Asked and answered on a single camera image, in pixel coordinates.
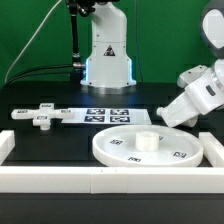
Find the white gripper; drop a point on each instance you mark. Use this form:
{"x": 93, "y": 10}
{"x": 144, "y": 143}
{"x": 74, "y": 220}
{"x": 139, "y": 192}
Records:
{"x": 200, "y": 97}

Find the white round table top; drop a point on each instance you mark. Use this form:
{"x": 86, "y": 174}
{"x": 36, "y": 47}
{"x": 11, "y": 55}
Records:
{"x": 146, "y": 146}

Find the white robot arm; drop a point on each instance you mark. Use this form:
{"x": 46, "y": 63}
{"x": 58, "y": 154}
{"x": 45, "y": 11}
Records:
{"x": 109, "y": 68}

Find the white right fence block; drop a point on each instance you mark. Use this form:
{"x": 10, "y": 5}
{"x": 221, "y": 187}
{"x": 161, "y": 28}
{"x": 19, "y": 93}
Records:
{"x": 213, "y": 149}

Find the white fence block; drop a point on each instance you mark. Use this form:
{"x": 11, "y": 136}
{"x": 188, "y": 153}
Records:
{"x": 7, "y": 143}
{"x": 213, "y": 149}

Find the white sheet with markers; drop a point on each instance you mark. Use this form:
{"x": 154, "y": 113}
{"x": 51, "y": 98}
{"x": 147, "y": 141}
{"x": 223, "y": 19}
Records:
{"x": 109, "y": 116}

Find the white cross-shaped table base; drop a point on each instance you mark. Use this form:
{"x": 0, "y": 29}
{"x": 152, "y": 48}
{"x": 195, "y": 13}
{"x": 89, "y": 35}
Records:
{"x": 43, "y": 115}

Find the white left fence block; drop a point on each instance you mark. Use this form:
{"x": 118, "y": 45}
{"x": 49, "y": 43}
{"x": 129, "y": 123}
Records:
{"x": 7, "y": 143}

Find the white front fence bar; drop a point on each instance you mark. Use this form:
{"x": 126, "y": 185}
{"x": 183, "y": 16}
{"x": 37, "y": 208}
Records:
{"x": 96, "y": 180}

